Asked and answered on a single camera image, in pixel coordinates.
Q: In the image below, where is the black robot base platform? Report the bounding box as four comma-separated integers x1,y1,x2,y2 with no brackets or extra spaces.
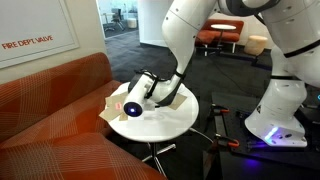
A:
202,91,320,180

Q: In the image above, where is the brown paper napkin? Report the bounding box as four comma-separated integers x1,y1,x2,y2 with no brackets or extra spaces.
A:
167,92,188,111

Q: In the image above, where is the small brown printed card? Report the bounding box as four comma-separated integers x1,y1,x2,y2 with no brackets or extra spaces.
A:
118,112,130,122

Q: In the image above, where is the brown paper envelope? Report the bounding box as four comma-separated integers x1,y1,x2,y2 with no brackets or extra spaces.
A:
98,104,124,123

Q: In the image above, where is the white square column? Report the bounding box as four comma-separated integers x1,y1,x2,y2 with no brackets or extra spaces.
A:
137,0,175,48

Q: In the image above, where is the white round pouf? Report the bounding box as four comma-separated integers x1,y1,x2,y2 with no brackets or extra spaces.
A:
126,17,139,30

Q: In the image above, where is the dark office chair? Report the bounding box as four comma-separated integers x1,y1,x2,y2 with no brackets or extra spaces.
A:
110,7,127,32

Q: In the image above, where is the small round white table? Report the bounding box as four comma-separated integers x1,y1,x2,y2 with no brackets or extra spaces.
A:
210,23,237,48

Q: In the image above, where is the orange lounge sofa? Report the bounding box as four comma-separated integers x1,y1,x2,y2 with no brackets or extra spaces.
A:
194,18,245,55

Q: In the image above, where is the beige round pouf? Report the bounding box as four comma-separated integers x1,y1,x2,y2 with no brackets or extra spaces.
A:
243,34,269,57

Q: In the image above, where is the orange patterned sofa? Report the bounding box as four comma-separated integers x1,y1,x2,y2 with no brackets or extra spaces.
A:
0,51,168,180

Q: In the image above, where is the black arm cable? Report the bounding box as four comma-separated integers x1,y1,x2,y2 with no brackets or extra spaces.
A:
134,68,186,101

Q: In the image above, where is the white cable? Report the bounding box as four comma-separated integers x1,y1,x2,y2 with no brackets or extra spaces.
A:
189,127,215,145

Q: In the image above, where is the orange handled black clamp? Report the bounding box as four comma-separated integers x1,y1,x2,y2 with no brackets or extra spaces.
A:
203,103,231,133
203,133,241,174

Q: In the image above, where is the chrome table pedestal base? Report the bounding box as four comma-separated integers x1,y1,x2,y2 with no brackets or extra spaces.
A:
141,141,178,178

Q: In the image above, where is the fire dept valve wall sign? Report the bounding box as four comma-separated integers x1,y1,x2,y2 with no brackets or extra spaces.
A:
0,0,81,70

